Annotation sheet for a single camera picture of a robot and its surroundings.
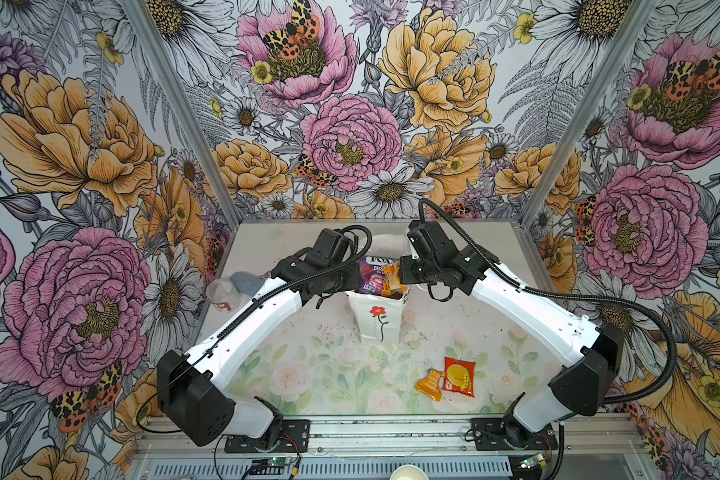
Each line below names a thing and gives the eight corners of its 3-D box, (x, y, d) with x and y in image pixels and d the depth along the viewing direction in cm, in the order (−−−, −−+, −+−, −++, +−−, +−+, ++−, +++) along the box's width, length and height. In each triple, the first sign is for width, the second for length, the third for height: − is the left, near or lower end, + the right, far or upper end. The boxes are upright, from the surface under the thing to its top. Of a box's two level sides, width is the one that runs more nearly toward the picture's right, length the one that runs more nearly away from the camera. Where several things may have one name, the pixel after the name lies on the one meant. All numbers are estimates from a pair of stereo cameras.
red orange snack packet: (442, 389, 84) (444, 386, 82) (444, 359, 89) (446, 355, 87) (472, 396, 82) (475, 394, 80) (473, 365, 88) (475, 362, 86)
